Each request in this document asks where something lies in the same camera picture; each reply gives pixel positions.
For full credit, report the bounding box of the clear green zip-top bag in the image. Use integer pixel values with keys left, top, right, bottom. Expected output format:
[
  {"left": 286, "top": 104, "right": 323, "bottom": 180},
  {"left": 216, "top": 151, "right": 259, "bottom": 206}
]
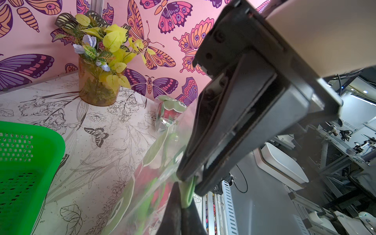
[{"left": 101, "top": 101, "right": 197, "bottom": 235}]

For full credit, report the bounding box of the green plastic basket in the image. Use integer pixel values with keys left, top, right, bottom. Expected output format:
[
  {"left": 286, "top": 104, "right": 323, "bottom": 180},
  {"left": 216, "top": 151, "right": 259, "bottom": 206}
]
[{"left": 1, "top": 121, "right": 66, "bottom": 235}]

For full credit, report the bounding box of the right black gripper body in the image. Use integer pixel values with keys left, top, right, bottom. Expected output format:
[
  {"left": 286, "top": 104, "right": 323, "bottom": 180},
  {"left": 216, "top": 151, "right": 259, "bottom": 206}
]
[{"left": 193, "top": 1, "right": 342, "bottom": 126}]

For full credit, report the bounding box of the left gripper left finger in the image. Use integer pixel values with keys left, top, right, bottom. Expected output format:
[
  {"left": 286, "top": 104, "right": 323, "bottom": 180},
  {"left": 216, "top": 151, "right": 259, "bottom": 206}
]
[{"left": 156, "top": 182, "right": 182, "bottom": 235}]

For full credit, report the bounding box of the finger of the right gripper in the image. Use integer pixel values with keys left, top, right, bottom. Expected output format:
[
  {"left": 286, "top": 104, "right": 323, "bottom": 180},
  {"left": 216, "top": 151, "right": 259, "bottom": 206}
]
[
  {"left": 195, "top": 85, "right": 310, "bottom": 196},
  {"left": 177, "top": 71, "right": 276, "bottom": 182}
]

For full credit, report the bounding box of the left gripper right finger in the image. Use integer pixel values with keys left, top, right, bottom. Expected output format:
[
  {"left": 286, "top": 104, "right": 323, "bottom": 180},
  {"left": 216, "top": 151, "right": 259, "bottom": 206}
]
[{"left": 181, "top": 201, "right": 207, "bottom": 235}]

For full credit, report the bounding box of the metal base rail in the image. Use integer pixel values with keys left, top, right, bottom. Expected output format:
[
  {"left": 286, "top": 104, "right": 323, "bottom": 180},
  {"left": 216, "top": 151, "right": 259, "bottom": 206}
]
[{"left": 194, "top": 181, "right": 239, "bottom": 235}]

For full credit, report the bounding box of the potted plant in amber vase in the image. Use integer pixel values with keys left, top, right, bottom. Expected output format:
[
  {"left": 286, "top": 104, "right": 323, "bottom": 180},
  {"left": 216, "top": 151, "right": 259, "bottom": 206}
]
[{"left": 53, "top": 10, "right": 157, "bottom": 106}]

